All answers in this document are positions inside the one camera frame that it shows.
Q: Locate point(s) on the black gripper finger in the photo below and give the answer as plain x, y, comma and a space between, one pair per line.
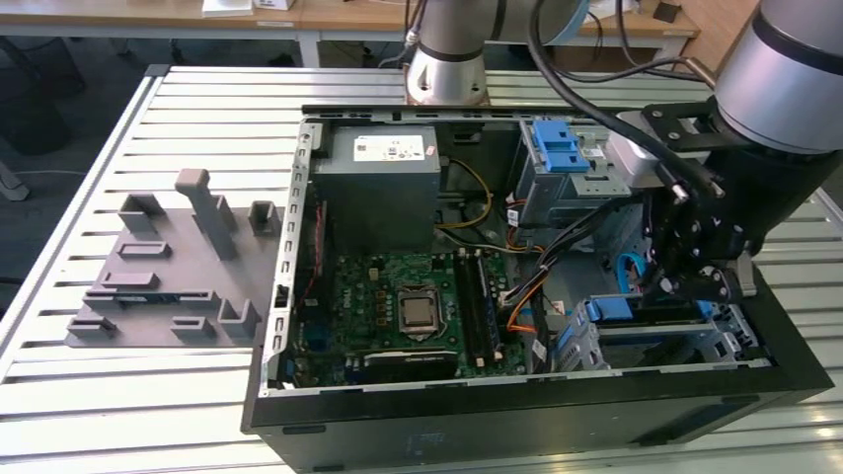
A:
692, 289

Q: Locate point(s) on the hard disk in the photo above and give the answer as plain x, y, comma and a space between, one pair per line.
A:
609, 308

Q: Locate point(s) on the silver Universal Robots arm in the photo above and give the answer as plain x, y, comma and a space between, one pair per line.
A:
784, 74

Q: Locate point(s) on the metal disk bay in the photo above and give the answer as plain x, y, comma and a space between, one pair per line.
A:
584, 345

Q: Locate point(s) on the metal optical drive cage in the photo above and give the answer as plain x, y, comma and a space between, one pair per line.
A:
560, 197

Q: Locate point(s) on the blue plastic drive latch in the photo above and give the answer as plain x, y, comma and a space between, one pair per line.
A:
560, 145

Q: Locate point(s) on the black RAM slots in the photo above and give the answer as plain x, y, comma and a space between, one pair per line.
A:
466, 306

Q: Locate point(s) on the small dark box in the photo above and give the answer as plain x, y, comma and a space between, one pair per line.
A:
670, 12

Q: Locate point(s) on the CPU socket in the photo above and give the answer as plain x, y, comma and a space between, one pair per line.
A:
422, 290

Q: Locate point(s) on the silver CPU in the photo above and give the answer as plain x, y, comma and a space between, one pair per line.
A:
418, 313

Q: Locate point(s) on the black open PC case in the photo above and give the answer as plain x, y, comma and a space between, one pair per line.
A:
461, 424

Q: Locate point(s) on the black graphics card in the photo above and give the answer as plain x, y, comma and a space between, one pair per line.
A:
409, 368

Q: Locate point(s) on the green motherboard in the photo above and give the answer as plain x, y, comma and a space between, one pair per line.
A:
359, 316

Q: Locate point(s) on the grey power supply unit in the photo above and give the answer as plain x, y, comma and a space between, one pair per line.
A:
369, 207

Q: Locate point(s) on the grey parts rack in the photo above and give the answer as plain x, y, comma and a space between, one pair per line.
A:
171, 271

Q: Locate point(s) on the green RAM stick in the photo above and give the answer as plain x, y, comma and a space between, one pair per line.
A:
149, 298

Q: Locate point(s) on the small white labelled box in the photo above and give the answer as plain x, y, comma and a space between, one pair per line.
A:
274, 4

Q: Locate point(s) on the white cardboard box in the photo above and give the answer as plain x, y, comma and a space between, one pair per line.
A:
227, 7

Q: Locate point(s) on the wooden desk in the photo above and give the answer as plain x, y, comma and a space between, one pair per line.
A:
165, 17

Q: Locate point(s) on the grey metal stand foot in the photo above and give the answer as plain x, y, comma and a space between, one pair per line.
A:
14, 185

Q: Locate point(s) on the black mesh office chair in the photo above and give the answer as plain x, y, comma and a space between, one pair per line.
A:
33, 99

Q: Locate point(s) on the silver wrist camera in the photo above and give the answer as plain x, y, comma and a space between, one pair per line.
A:
629, 158

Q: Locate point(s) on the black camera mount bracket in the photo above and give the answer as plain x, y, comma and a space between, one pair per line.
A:
660, 116

